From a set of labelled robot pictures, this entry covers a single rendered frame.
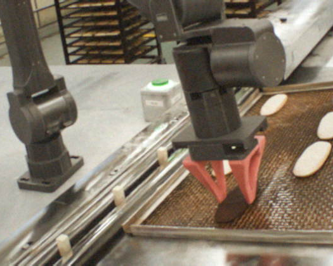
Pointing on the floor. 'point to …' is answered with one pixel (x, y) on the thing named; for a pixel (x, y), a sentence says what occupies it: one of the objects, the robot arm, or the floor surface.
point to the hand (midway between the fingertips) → (235, 195)
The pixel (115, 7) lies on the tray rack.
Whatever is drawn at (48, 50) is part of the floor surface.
